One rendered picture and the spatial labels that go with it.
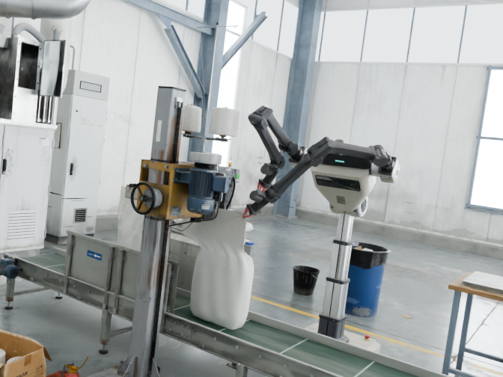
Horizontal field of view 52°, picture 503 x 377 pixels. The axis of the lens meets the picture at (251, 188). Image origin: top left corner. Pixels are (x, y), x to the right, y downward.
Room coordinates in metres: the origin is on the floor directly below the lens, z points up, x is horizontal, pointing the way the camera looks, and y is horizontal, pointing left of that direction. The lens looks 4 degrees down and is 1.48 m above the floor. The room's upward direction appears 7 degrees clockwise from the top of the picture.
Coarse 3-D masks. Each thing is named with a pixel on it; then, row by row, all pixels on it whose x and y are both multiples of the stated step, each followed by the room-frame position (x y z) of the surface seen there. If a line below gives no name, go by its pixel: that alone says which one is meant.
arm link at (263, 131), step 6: (264, 120) 2.93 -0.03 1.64; (258, 126) 2.98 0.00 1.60; (264, 126) 2.95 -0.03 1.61; (258, 132) 3.02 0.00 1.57; (264, 132) 3.01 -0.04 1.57; (264, 138) 3.03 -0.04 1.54; (270, 138) 3.07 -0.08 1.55; (264, 144) 3.09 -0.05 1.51; (270, 144) 3.09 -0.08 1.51; (270, 150) 3.11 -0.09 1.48; (276, 150) 3.15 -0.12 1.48; (270, 156) 3.18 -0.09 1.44; (276, 156) 3.16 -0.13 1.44; (282, 156) 3.19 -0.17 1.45; (276, 162) 3.18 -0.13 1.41
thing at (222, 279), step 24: (240, 216) 3.12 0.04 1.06; (216, 240) 3.20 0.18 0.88; (240, 240) 3.11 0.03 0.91; (216, 264) 3.10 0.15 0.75; (240, 264) 3.03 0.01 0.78; (192, 288) 3.21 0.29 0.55; (216, 288) 3.08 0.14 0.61; (240, 288) 3.02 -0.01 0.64; (192, 312) 3.20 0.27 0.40; (216, 312) 3.07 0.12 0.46; (240, 312) 3.03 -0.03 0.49
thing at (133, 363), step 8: (128, 360) 3.01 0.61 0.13; (136, 360) 2.90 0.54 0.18; (112, 368) 3.11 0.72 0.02; (120, 368) 3.05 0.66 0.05; (128, 368) 2.86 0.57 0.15; (152, 368) 2.91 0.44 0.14; (88, 376) 2.97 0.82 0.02; (96, 376) 2.98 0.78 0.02; (104, 376) 2.99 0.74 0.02; (112, 376) 3.00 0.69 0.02; (120, 376) 3.01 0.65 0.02; (128, 376) 2.86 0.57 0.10; (152, 376) 2.90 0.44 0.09
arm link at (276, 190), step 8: (304, 160) 2.84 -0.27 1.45; (312, 160) 2.80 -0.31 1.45; (320, 160) 2.78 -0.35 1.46; (296, 168) 2.87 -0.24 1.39; (304, 168) 2.86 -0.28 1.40; (288, 176) 2.91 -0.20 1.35; (296, 176) 2.89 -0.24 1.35; (280, 184) 2.94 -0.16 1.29; (288, 184) 2.94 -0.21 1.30; (272, 192) 2.98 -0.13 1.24; (280, 192) 2.96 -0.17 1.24
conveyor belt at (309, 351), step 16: (48, 256) 4.24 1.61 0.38; (176, 304) 3.38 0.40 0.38; (192, 320) 3.12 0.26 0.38; (240, 336) 2.95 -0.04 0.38; (256, 336) 2.98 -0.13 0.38; (272, 336) 3.01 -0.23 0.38; (288, 336) 3.04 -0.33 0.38; (288, 352) 2.79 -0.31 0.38; (304, 352) 2.82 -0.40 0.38; (320, 352) 2.84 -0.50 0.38; (336, 352) 2.87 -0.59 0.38; (336, 368) 2.65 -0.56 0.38; (352, 368) 2.68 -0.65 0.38; (368, 368) 2.70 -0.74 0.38; (384, 368) 2.73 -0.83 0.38
